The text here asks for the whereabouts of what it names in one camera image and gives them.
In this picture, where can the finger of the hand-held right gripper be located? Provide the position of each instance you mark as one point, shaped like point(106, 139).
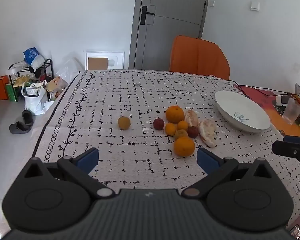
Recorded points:
point(297, 140)
point(290, 151)

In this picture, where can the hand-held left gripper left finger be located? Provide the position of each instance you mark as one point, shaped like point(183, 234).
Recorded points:
point(88, 158)

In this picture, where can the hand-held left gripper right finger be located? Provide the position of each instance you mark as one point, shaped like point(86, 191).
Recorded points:
point(207, 160)

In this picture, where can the large orange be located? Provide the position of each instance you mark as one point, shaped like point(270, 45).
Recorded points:
point(175, 114)
point(184, 146)

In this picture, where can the bread roll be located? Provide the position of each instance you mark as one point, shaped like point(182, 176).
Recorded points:
point(191, 118)
point(207, 132)

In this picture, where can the small red fruit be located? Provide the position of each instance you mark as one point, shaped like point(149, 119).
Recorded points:
point(158, 124)
point(192, 131)

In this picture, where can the small brownish orange fruit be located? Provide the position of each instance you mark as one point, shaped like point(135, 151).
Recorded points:
point(181, 133)

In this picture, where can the small orange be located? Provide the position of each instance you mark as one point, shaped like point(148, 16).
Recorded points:
point(170, 129)
point(182, 125)

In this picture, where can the white plate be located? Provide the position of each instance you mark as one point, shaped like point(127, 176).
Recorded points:
point(240, 105)

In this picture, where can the clear plastic cup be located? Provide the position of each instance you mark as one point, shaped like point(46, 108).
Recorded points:
point(291, 111)

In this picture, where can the white power adapter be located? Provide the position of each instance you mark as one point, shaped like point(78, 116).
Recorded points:
point(281, 100)

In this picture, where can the yellow-brown round fruit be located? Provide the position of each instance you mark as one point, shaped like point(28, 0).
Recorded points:
point(124, 122)

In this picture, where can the red orange printed cloth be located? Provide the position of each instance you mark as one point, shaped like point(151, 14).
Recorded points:
point(260, 97)

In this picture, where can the dark grey slipper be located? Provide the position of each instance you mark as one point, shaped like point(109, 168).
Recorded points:
point(27, 117)
point(18, 128)

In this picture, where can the white plastic bag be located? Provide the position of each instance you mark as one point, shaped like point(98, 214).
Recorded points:
point(33, 105)

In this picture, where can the white black-patterned tablecloth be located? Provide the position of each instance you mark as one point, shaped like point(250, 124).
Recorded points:
point(130, 92)

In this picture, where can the clear plastic bag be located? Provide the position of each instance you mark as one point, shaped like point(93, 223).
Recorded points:
point(70, 67)

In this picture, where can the brown cardboard piece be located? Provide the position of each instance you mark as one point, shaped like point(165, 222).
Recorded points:
point(97, 63)

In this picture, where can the green box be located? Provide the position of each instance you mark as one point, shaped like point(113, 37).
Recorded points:
point(11, 93)

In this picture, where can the yellow slippers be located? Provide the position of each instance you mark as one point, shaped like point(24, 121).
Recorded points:
point(21, 81)

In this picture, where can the black shoe rack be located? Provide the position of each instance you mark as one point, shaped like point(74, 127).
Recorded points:
point(49, 62)

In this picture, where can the orange chair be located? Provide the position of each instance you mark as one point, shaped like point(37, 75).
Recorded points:
point(197, 55)

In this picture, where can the white foam board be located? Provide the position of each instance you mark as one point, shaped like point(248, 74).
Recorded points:
point(115, 56)

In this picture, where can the blue white bag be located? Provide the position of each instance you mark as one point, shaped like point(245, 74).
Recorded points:
point(32, 56)

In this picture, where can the grey door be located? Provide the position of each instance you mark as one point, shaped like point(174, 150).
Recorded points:
point(175, 30)

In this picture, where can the white light switch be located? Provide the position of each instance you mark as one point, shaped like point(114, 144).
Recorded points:
point(255, 6)

